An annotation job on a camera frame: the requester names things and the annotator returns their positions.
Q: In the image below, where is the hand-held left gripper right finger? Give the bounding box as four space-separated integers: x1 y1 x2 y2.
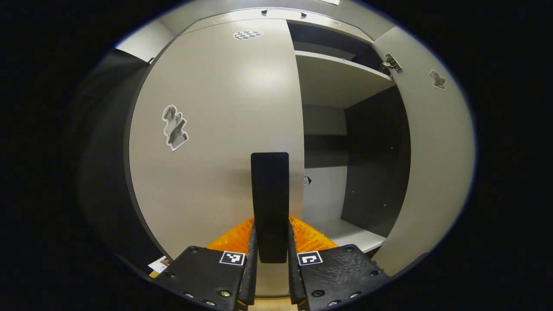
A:
287 215 391 311

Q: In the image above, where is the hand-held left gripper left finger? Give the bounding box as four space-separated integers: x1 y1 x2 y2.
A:
153 216 258 311

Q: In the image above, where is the black door handle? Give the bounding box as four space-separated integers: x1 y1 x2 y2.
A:
251 152 290 264

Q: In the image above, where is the grey double-door shoe cabinet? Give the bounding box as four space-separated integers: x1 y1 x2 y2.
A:
147 6 411 255

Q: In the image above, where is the cabinet door with box stickers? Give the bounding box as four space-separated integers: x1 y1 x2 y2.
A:
372 26 477 277

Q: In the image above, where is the cabinet door with checkered sticker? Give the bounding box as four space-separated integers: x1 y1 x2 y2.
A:
125 18 306 298

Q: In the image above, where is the grey cabinet shelf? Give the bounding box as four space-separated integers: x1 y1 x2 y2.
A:
295 51 396 108
294 41 357 61
302 218 387 253

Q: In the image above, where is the metal door hinge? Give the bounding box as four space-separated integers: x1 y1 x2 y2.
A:
380 53 403 74

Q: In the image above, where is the grey cabinet drawer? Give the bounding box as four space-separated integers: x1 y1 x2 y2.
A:
181 8 374 44

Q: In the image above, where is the white paper card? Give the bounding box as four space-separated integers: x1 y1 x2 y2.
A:
148 256 173 278

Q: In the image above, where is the black backdrop cloth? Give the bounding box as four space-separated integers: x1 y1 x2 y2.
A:
76 48 173 268

